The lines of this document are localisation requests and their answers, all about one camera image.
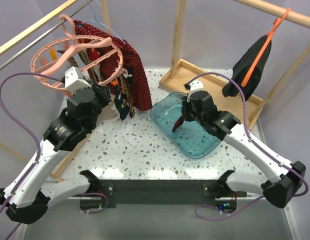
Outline red black argyle sock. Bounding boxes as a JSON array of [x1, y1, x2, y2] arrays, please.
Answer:
[[172, 114, 185, 132]]

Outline beige sock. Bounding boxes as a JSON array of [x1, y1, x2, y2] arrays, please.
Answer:
[[97, 101, 119, 122]]

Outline pink round sock hanger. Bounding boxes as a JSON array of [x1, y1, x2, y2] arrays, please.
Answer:
[[30, 14, 123, 94]]

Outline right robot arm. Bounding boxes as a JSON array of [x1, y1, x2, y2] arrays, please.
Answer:
[[181, 90, 306, 209]]

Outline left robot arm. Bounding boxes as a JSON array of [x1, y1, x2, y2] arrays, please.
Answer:
[[0, 82, 112, 225]]

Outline brown striped hanging socks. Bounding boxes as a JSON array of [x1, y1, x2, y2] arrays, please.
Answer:
[[68, 50, 99, 82]]

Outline orange plastic hanger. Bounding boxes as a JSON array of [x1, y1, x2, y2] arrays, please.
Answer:
[[241, 7, 291, 88]]

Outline navy patterned hanging sock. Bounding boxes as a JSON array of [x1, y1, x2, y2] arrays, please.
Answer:
[[112, 66, 136, 121]]

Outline teal plastic basin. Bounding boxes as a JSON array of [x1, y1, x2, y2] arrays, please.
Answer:
[[150, 92, 221, 159]]

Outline red polka dot garment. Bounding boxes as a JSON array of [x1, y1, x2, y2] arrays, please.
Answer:
[[73, 20, 153, 112]]

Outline right wooden clothes rack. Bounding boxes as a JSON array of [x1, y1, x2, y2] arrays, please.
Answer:
[[159, 0, 310, 129]]

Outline wooden clothes rack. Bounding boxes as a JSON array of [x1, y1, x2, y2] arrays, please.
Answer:
[[159, 0, 310, 129], [0, 0, 116, 182]]

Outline black hanging garment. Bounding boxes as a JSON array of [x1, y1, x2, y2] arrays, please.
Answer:
[[232, 35, 272, 101]]

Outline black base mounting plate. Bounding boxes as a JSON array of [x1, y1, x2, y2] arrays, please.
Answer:
[[79, 179, 247, 211]]

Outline left wooden clothes rack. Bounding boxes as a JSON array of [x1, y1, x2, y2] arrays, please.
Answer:
[[0, 0, 116, 182]]

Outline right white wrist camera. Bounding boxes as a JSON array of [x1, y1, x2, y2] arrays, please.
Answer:
[[184, 80, 204, 102]]

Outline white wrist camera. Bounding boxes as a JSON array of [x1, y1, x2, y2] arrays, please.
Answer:
[[184, 80, 204, 102], [64, 66, 91, 93]]

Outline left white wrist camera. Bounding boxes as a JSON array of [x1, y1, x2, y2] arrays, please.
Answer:
[[64, 66, 91, 93]]

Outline blue wire hanger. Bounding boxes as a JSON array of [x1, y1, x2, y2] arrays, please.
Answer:
[[80, 0, 126, 44]]

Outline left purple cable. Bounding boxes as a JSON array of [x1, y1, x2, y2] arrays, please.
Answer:
[[0, 72, 71, 240]]

